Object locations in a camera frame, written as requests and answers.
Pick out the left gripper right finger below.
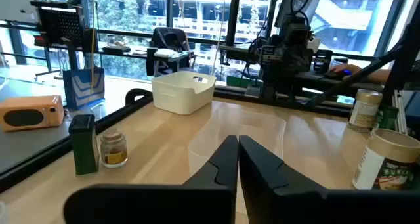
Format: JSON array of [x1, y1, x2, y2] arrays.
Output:
[[238, 134, 420, 224]]

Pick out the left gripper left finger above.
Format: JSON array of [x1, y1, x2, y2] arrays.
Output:
[[63, 134, 240, 224]]

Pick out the cardboard cylinder spice canister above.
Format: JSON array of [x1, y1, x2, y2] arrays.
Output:
[[352, 128, 420, 191], [346, 88, 384, 133]]

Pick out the dark green spice tin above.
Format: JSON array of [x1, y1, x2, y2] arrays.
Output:
[[68, 114, 100, 176], [373, 104, 400, 132]]

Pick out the person's forearm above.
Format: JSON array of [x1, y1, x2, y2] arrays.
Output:
[[359, 68, 393, 85]]

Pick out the black desk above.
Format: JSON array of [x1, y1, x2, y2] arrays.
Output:
[[293, 71, 387, 94]]

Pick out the black computer mouse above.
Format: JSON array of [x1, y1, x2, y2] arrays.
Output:
[[324, 69, 352, 81]]

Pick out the person's hand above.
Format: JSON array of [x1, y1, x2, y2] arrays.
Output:
[[329, 63, 363, 79]]

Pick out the white plastic bin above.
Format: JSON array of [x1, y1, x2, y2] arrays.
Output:
[[151, 70, 217, 116]]

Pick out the white folded cloth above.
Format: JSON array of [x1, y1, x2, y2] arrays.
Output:
[[153, 48, 180, 59]]

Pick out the black office chair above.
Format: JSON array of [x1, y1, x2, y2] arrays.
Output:
[[146, 26, 198, 77]]

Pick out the blue patterned bag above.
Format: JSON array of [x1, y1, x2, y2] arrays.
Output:
[[62, 67, 106, 111]]

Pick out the orange retro speaker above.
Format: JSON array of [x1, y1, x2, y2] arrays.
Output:
[[0, 95, 65, 133]]

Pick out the black perforated panel stand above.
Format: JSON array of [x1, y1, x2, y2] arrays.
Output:
[[30, 0, 87, 70]]

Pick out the black curved frame bracket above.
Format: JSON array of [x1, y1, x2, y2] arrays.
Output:
[[125, 88, 154, 106]]

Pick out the black table frame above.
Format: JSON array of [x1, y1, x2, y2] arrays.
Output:
[[0, 7, 420, 194]]

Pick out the thin yellow cord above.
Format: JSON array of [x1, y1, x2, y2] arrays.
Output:
[[91, 0, 97, 103]]

